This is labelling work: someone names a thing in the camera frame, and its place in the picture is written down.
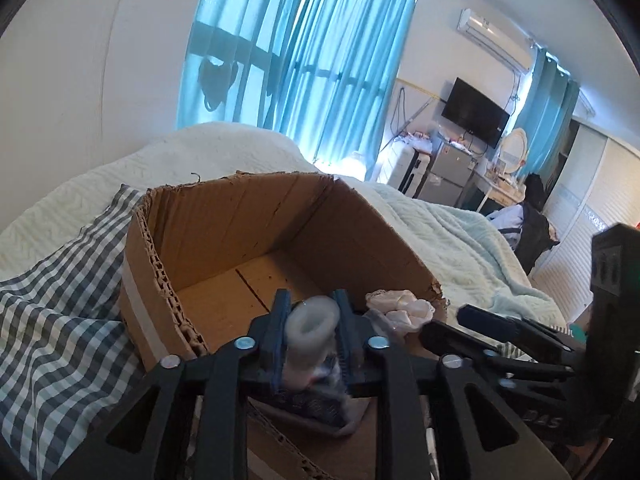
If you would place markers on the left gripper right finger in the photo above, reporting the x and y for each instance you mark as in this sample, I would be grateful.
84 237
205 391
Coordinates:
435 416

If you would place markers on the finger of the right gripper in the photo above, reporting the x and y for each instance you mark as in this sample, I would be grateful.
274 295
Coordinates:
527 335
442 339

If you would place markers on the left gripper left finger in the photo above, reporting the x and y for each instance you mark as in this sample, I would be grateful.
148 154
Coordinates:
185 409

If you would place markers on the white tissue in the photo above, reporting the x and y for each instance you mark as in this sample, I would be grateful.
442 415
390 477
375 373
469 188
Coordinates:
398 312

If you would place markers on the white tape roll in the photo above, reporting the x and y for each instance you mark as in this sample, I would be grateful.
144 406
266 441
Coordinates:
309 336

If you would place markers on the clear plastic bag of items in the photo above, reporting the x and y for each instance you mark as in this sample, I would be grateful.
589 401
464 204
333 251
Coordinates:
317 397

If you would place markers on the pale green knit blanket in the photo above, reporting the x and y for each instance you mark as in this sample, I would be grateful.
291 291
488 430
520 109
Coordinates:
213 197

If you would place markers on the black clothes pile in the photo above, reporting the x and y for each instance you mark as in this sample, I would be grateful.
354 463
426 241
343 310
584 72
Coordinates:
535 228

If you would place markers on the checkered bed sheet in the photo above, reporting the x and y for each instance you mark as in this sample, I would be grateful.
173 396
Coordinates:
66 358

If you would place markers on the white desk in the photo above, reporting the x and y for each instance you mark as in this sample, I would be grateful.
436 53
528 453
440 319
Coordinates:
499 191

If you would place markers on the white louvered wardrobe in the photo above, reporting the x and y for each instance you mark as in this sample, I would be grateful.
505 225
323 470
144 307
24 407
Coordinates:
598 187

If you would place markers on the brown cardboard box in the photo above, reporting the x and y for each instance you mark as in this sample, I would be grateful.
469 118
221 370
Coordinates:
223 309

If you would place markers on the grey mini fridge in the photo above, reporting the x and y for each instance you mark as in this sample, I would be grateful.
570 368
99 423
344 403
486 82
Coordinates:
447 176

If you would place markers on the round vanity mirror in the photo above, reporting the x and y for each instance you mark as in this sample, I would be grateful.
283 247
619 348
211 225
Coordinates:
512 152

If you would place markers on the blue corner curtain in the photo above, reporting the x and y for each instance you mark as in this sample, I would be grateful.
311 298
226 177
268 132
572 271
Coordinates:
546 113

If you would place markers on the white air conditioner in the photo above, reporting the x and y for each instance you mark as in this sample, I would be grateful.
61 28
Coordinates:
494 41

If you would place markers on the blue window curtain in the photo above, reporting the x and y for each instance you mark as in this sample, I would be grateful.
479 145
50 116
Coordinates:
321 72

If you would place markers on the black wall television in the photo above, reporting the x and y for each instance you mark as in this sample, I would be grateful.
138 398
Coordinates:
475 113

